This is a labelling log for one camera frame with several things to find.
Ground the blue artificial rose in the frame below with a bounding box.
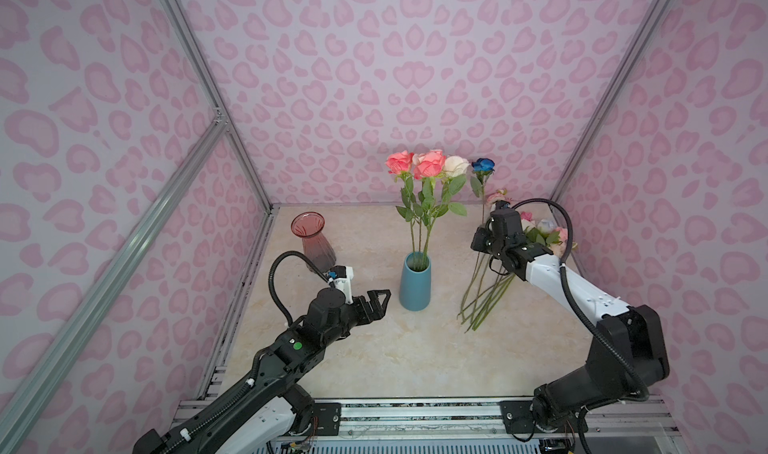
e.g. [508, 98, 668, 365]
[470, 158, 495, 221]

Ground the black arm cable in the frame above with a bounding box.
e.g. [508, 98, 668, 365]
[268, 250, 328, 328]
[511, 197, 650, 402]

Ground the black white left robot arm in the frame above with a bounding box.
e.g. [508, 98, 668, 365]
[132, 287, 392, 453]

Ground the aluminium frame left diagonal bar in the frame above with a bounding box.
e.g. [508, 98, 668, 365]
[1, 120, 228, 453]

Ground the aluminium frame left corner post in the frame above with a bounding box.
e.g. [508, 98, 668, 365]
[157, 0, 273, 214]

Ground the aluminium frame right corner post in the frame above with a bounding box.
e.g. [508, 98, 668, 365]
[548, 0, 688, 208]

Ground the aluminium frame corner post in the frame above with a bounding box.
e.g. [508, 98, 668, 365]
[157, 0, 273, 214]
[548, 0, 688, 208]

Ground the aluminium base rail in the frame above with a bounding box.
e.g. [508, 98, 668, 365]
[160, 396, 691, 454]

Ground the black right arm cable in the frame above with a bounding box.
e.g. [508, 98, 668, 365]
[511, 197, 650, 402]

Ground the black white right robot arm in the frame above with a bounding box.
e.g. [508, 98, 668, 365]
[471, 201, 670, 432]

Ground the bunch of artificial flowers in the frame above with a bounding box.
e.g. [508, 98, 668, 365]
[457, 192, 575, 331]

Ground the teal ceramic vase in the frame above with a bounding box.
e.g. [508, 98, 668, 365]
[399, 252, 432, 312]

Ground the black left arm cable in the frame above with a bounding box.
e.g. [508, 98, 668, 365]
[268, 250, 328, 328]

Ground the coral pink artificial rose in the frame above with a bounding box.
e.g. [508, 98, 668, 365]
[385, 150, 420, 268]

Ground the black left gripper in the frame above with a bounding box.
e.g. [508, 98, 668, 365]
[322, 286, 390, 350]

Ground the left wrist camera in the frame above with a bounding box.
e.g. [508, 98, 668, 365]
[328, 265, 354, 305]

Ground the red ribbed glass vase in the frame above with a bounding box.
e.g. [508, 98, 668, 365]
[291, 212, 336, 272]

